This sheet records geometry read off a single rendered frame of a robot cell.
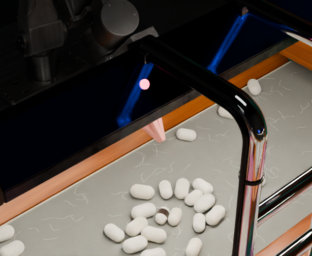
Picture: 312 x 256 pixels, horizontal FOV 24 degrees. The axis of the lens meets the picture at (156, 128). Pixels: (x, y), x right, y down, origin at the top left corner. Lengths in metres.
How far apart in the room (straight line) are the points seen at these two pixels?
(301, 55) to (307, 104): 0.09
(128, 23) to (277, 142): 0.35
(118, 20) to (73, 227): 0.31
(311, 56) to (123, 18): 0.41
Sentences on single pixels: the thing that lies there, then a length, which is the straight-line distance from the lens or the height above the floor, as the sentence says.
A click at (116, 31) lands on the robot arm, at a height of 0.99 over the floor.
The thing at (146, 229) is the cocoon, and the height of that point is 0.76.
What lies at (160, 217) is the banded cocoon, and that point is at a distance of 1.10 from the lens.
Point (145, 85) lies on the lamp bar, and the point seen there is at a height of 1.08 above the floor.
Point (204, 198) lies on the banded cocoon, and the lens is 1.12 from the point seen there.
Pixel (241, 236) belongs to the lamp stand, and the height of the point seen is 0.95.
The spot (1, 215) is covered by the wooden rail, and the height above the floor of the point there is 0.75.
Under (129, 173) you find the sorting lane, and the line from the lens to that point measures 1.19.
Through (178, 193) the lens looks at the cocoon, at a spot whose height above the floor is 0.76.
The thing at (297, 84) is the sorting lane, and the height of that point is 0.74.
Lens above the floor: 1.54
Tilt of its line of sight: 39 degrees down
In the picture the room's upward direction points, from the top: straight up
